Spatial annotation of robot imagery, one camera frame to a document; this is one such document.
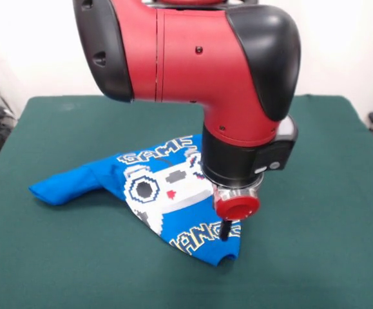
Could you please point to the dark green tablecloth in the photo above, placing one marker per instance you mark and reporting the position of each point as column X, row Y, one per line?
column 302, row 241

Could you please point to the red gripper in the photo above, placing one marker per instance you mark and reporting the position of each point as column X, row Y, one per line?
column 237, row 207

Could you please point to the blue printed t-shirt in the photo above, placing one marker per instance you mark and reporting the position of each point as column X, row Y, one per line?
column 160, row 193

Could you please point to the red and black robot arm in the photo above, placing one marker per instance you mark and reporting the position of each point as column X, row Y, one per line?
column 205, row 64

